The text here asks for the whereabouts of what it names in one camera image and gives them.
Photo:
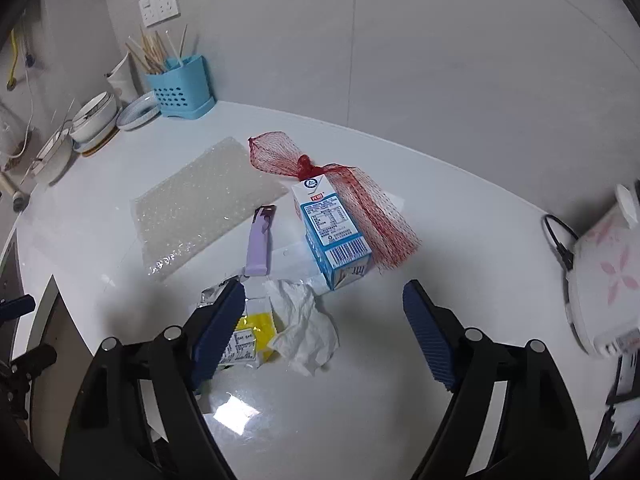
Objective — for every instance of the white wall socket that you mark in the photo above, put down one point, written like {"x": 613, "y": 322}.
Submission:
{"x": 159, "y": 4}

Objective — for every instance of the white plate with blue rim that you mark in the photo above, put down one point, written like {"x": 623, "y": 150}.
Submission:
{"x": 137, "y": 112}

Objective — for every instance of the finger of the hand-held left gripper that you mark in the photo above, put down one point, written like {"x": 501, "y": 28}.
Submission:
{"x": 32, "y": 358}
{"x": 17, "y": 306}

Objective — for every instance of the white rice cooker pink flowers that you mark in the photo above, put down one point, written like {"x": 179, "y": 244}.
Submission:
{"x": 605, "y": 280}

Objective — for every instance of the white cup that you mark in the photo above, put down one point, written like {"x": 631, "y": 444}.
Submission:
{"x": 122, "y": 82}

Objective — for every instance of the white tissue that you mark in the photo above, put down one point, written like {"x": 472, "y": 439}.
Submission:
{"x": 305, "y": 330}

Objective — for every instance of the red mesh net bag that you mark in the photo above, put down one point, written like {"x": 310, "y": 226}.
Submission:
{"x": 280, "y": 152}

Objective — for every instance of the blue and white milk carton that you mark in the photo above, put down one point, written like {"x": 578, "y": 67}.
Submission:
{"x": 330, "y": 230}

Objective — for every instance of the black framed device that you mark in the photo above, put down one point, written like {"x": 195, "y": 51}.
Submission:
{"x": 620, "y": 400}

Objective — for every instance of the bundle of wooden chopsticks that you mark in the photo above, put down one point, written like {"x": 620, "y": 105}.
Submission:
{"x": 152, "y": 55}

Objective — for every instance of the clear bubble wrap sheet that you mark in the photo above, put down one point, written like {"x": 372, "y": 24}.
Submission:
{"x": 210, "y": 200}

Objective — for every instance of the purple snack wrapper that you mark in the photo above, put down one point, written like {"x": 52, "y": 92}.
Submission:
{"x": 259, "y": 245}

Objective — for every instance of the white ceramic bowl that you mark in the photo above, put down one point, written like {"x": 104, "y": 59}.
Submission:
{"x": 55, "y": 160}

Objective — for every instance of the yellow and silver snack packet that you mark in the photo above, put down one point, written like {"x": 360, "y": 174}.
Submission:
{"x": 252, "y": 327}

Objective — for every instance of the stack of white bowls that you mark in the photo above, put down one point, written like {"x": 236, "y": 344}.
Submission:
{"x": 92, "y": 120}

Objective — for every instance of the white plate with orange rim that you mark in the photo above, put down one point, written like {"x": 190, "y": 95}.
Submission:
{"x": 100, "y": 144}

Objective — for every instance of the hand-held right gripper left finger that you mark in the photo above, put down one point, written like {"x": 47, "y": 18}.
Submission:
{"x": 220, "y": 332}

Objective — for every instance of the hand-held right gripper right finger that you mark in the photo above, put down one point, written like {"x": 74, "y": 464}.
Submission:
{"x": 430, "y": 335}

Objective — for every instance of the light blue utensil holder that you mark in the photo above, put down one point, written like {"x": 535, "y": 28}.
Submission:
{"x": 182, "y": 90}

